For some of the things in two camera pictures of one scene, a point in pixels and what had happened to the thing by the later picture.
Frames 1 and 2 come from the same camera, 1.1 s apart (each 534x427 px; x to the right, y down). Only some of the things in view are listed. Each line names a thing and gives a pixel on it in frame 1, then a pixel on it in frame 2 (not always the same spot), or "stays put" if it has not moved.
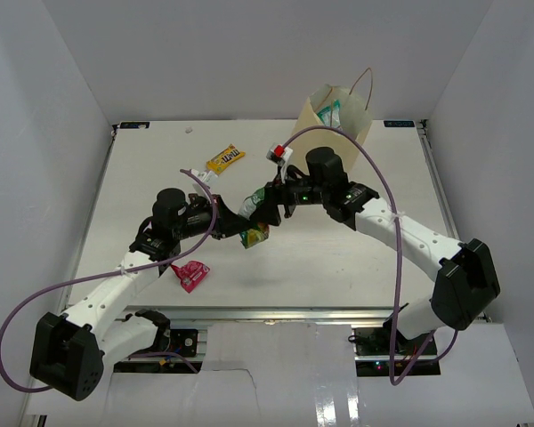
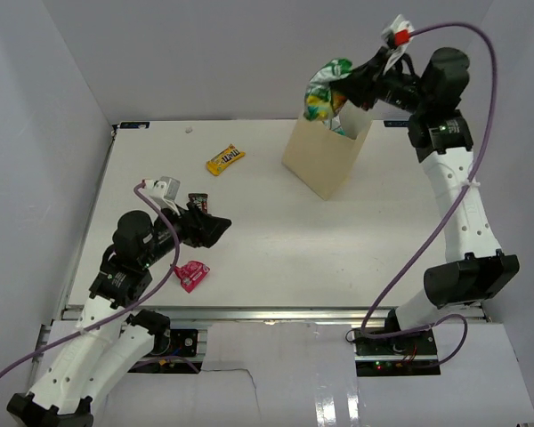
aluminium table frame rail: (300, 315) stays put
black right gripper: (276, 193) → (363, 84)
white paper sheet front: (299, 374) stays put
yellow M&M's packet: (218, 162) stays put
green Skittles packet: (259, 232) → (321, 102)
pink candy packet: (190, 274) stays put
